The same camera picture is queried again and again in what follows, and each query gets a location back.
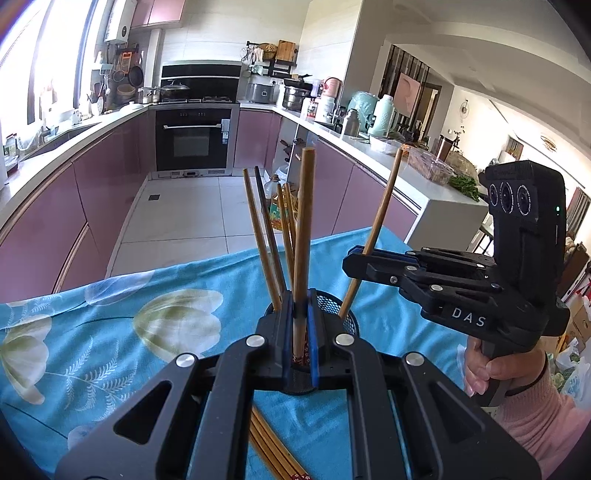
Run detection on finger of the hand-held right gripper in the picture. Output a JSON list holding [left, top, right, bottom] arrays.
[[347, 247, 498, 278], [342, 256, 504, 315]]

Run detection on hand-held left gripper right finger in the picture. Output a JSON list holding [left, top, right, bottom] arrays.
[[307, 294, 542, 480]]

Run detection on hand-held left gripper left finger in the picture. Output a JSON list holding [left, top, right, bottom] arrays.
[[55, 293, 296, 480]]

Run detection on black mesh utensil holder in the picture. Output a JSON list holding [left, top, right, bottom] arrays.
[[263, 288, 361, 396]]

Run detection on red-patterned wooden chopstick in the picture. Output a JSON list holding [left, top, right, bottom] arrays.
[[283, 182, 297, 269], [243, 168, 283, 313], [276, 185, 295, 288], [292, 147, 316, 366], [338, 148, 404, 320]]

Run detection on bundle of wooden chopsticks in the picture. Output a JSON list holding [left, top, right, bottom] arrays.
[[248, 406, 311, 480]]

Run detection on dark wooden chopstick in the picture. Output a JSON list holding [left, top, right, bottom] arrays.
[[255, 166, 288, 302]]

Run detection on person's right forearm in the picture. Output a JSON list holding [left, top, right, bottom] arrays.
[[480, 364, 588, 480]]

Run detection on person's right hand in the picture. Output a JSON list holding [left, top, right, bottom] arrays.
[[463, 342, 548, 398]]

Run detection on green leafy vegetables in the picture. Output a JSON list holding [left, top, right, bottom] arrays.
[[449, 173, 482, 202]]

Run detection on pink base cabinet run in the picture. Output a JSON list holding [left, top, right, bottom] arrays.
[[0, 108, 158, 303], [233, 108, 490, 259]]

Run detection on clear plastic food container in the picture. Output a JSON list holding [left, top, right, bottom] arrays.
[[409, 147, 455, 183]]

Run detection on cooking oil bottle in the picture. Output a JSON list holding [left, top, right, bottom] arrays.
[[270, 173, 297, 232]]

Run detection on white plastic shopping bags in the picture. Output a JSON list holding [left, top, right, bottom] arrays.
[[551, 295, 591, 407]]

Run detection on mint green thermos flask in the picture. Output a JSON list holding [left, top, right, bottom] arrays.
[[368, 95, 394, 138]]

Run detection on mint green kettle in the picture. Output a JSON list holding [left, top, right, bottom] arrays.
[[346, 91, 380, 138]]

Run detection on blue floral tablecloth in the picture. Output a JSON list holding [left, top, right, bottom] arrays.
[[0, 226, 467, 480]]

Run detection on steel stockpot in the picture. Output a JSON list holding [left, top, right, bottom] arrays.
[[281, 87, 309, 112]]

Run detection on silver rice cooker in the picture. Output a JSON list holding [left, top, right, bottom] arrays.
[[244, 82, 276, 104]]

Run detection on black built-in oven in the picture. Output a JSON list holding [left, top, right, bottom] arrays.
[[154, 105, 235, 172]]

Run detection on black counter rack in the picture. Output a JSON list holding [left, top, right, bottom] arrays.
[[247, 41, 299, 78]]

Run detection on gas stove top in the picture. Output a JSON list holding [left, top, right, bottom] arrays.
[[154, 95, 238, 106]]

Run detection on black range hood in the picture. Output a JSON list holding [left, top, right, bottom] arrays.
[[161, 60, 242, 100]]

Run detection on black wok with lid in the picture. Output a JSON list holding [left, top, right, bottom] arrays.
[[159, 80, 191, 100]]

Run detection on kitchen sink with faucet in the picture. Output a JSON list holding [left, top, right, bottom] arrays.
[[28, 122, 100, 153]]

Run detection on white gas water heater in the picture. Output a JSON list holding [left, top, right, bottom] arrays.
[[105, 0, 138, 43]]

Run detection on kitchen window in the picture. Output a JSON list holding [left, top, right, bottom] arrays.
[[0, 0, 112, 125]]

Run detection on pink wall painting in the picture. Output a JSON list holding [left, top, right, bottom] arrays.
[[394, 71, 424, 118]]

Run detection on pink wall cabinet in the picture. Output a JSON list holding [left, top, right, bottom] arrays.
[[131, 0, 186, 29]]

